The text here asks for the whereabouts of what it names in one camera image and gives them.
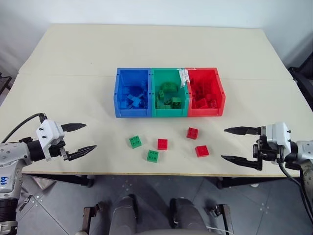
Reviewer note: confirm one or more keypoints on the brown metal stand post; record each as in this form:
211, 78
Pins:
89, 218
226, 218

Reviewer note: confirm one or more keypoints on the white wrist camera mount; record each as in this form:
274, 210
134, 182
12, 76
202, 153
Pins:
48, 132
278, 134

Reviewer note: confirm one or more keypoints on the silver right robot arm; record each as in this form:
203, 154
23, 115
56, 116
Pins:
303, 153

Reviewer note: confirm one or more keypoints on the blue cross-shaped toy brick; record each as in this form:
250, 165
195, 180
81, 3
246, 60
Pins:
133, 101

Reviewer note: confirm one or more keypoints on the green flat toy brick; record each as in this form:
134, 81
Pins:
161, 104

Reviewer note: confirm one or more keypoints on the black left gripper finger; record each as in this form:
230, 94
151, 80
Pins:
82, 151
73, 127

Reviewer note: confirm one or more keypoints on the red toy brick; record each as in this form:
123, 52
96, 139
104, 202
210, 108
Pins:
202, 151
212, 103
162, 144
192, 133
201, 103

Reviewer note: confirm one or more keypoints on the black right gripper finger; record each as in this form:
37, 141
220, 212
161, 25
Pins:
242, 130
240, 161

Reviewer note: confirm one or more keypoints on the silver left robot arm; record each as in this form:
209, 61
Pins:
12, 151

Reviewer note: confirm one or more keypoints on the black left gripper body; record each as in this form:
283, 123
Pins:
58, 150

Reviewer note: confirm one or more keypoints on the green plastic bin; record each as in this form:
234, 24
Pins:
160, 112

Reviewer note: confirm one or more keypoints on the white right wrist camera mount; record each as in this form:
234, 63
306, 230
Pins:
278, 134

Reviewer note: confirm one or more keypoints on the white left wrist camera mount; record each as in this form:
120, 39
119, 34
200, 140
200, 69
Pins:
48, 132

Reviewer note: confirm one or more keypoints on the red plastic bin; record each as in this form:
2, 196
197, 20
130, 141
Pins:
210, 78

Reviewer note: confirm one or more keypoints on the green arched toy brick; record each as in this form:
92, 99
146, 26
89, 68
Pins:
169, 86

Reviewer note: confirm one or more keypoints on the dark rounded shape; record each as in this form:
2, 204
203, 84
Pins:
187, 215
124, 215

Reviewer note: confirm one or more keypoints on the white torn label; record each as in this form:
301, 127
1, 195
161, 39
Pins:
183, 78

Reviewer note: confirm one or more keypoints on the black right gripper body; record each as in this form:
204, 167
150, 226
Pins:
266, 151

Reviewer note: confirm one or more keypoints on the blue plastic bin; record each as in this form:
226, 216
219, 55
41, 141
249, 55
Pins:
122, 80

